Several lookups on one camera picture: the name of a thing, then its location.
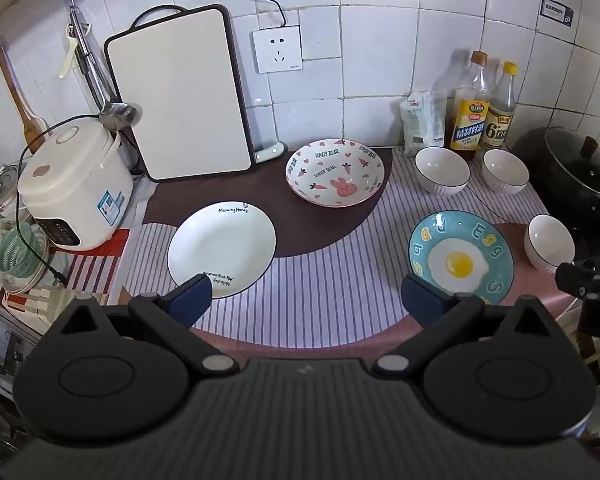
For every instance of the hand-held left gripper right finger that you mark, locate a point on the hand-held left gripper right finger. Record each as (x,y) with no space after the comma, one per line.
(424,301)

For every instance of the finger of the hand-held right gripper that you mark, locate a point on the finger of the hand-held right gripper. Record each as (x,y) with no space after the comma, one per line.
(575,277)

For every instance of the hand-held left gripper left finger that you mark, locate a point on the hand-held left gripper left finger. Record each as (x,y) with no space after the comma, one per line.
(192,299)

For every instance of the white ribbed bowl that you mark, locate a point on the white ribbed bowl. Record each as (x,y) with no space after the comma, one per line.
(441,167)
(549,241)
(505,170)

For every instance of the blue fried egg print plate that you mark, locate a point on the blue fried egg print plate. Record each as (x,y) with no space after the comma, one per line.
(460,260)

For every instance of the white plate with black rim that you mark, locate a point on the white plate with black rim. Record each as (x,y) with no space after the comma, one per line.
(221,247)

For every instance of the pink rabbit print plate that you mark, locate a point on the pink rabbit print plate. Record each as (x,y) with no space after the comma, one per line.
(335,171)

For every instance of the purple striped table mat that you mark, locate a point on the purple striped table mat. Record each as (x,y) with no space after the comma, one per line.
(340,270)

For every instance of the red striped mat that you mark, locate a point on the red striped mat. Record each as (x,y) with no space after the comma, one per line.
(92,272)

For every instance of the black wok with lid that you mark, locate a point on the black wok with lid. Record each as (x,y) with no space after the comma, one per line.
(570,170)

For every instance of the white rice cooker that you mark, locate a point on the white rice cooker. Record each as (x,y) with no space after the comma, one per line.
(75,190)

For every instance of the green plastic colander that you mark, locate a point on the green plastic colander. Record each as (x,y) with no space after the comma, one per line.
(25,255)

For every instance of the white salt bag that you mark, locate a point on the white salt bag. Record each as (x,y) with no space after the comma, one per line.
(422,120)

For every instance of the green label vinegar bottle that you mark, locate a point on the green label vinegar bottle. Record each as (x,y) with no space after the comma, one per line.
(502,110)

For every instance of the yellow label oil bottle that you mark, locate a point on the yellow label oil bottle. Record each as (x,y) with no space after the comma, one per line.
(470,120)

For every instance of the steel ladle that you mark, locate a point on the steel ladle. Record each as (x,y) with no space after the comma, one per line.
(97,80)

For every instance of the wooden spatula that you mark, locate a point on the wooden spatula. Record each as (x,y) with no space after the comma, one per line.
(22,105)

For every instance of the white plastic rice paddle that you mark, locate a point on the white plastic rice paddle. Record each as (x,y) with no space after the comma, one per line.
(69,57)

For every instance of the white cutting board dark frame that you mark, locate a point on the white cutting board dark frame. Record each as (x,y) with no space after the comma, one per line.
(180,105)

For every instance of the white wall socket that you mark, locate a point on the white wall socket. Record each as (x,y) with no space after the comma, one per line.
(277,50)

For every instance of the wall sticker label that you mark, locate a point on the wall sticker label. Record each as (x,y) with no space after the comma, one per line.
(557,11)

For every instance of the wall hook rack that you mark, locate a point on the wall hook rack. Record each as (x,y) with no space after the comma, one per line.
(76,22)

